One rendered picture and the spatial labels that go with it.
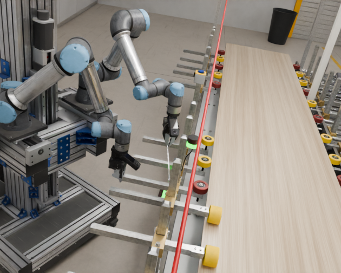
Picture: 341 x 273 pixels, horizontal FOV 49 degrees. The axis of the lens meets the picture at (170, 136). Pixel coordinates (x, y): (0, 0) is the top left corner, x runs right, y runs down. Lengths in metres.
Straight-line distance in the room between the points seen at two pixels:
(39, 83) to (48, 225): 1.19
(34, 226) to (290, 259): 1.65
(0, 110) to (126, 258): 1.41
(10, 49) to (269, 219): 1.57
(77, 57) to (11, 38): 0.57
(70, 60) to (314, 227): 1.36
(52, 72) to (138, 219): 1.64
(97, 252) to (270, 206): 1.33
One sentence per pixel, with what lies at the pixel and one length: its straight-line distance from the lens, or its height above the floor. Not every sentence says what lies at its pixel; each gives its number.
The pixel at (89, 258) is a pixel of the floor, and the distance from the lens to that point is 2.74.
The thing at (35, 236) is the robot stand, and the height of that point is 0.21.
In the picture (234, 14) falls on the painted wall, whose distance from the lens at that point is 9.70.
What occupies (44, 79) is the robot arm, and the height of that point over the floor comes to 1.38.
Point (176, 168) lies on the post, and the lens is 1.65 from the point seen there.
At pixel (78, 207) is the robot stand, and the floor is 0.21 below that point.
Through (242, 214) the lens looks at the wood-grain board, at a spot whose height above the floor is 0.90.
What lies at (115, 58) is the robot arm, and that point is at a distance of 2.24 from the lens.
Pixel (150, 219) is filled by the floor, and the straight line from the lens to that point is 3.05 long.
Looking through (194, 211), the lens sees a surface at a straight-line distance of 1.73.
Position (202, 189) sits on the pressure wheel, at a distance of 1.93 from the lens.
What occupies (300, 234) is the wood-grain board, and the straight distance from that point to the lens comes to 1.89.
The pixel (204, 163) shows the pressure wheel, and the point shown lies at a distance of 2.14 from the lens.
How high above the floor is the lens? 2.06
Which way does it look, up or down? 30 degrees down
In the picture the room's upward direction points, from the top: 10 degrees clockwise
